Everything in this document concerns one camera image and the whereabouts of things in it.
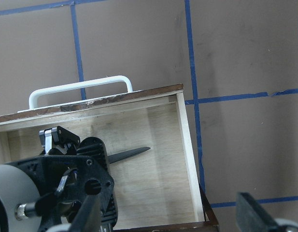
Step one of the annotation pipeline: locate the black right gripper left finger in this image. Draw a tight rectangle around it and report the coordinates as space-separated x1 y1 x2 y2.
46 193 101 232

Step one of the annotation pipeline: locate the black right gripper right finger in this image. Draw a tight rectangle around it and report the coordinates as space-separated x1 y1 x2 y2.
236 192 298 232

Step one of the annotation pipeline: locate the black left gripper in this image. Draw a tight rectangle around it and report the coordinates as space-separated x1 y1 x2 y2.
10 126 114 232

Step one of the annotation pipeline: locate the grey scissors orange pivot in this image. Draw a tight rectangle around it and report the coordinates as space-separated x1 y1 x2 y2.
108 147 151 164

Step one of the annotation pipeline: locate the wooden drawer white handle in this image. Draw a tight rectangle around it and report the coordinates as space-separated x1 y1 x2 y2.
0 84 204 230

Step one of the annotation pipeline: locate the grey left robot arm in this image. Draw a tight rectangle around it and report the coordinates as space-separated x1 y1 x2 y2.
0 126 118 232

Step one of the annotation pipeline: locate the dark brown wooden cabinet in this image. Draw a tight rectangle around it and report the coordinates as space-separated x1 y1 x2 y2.
114 184 219 232

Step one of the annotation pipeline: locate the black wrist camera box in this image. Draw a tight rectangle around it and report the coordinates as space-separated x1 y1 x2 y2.
77 137 118 232

